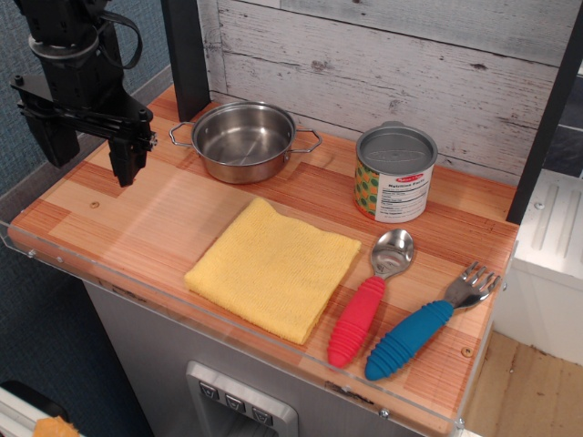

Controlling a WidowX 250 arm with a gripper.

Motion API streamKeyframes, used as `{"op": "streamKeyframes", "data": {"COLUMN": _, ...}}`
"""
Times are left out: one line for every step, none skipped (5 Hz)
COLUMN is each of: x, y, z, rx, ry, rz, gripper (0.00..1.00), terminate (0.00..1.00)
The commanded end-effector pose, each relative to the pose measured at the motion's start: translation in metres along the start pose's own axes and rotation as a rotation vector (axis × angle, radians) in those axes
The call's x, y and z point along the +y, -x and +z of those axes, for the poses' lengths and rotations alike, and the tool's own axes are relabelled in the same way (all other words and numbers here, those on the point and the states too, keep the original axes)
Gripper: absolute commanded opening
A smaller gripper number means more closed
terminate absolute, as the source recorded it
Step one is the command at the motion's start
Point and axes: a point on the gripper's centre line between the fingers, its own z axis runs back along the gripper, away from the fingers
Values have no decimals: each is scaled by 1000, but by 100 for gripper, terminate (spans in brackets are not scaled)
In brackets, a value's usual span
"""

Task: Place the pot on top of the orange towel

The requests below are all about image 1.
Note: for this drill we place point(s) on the grey ice dispenser panel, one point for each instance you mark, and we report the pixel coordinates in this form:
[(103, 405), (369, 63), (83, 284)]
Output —
[(227, 407)]

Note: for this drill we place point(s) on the black left frame post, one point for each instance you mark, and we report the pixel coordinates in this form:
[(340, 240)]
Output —
[(187, 56)]

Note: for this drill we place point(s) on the orange object bottom corner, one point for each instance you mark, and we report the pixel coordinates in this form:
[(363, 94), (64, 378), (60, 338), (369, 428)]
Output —
[(54, 427)]

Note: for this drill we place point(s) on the black frame post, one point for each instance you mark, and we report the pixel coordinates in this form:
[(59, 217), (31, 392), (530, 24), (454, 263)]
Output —
[(187, 56), (556, 103)]

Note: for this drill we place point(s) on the toy food can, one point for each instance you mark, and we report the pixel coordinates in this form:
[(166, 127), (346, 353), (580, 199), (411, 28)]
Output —
[(393, 172)]

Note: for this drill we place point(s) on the yellow folded rag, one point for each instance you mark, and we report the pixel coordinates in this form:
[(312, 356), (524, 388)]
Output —
[(273, 271)]

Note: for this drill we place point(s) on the blue handled metal fork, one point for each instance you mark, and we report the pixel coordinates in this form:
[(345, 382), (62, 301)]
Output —
[(400, 344)]

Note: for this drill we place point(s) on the clear acrylic table guard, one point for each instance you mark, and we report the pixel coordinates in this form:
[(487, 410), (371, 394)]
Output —
[(132, 247)]

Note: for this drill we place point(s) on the silver steel pot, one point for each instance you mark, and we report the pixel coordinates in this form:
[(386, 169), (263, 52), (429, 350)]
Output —
[(245, 142)]

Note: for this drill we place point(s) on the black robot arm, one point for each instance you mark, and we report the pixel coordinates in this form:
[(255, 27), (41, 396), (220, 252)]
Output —
[(67, 23)]

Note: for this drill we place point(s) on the red handled metal spoon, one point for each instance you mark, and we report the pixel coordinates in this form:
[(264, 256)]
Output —
[(391, 255)]

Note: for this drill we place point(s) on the white cabinet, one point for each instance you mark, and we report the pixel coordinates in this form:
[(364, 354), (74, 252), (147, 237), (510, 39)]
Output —
[(541, 304)]

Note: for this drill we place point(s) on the black right frame post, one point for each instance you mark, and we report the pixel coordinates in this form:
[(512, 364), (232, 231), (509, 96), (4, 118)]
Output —
[(556, 103)]

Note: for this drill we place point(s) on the silver toy fridge cabinet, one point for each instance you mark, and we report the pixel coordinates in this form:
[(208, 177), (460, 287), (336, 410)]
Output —
[(155, 337)]

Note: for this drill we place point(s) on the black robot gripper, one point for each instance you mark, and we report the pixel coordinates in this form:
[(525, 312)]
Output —
[(81, 89)]

